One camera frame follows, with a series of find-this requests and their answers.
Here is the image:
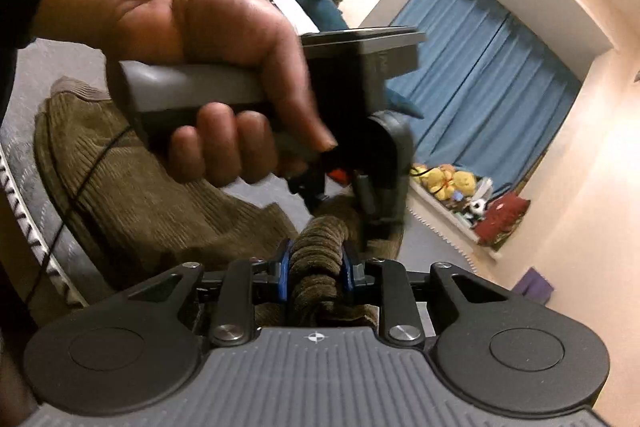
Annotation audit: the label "yellow plush toy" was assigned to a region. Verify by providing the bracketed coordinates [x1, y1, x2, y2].
[411, 163, 455, 202]
[450, 171, 477, 198]

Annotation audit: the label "blue curtain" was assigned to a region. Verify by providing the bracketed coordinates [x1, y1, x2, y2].
[359, 0, 584, 208]

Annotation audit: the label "brown corduroy pants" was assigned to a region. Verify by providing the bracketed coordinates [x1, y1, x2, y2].
[34, 77, 407, 329]

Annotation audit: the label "red cushion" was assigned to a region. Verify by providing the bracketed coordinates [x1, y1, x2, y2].
[474, 194, 531, 249]

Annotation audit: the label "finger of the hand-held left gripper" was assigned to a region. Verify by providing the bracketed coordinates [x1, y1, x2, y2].
[352, 174, 397, 253]
[287, 168, 329, 214]

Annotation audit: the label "person's left hand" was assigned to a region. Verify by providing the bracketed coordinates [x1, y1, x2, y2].
[41, 0, 340, 188]

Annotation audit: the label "black cable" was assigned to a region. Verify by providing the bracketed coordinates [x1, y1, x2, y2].
[27, 126, 134, 309]

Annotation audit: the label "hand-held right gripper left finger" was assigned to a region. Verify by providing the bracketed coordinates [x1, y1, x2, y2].
[122, 239, 294, 349]

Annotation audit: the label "purple box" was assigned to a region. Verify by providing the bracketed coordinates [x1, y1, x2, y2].
[513, 266, 556, 307]

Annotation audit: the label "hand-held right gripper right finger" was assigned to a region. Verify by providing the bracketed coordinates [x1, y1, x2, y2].
[341, 244, 507, 351]

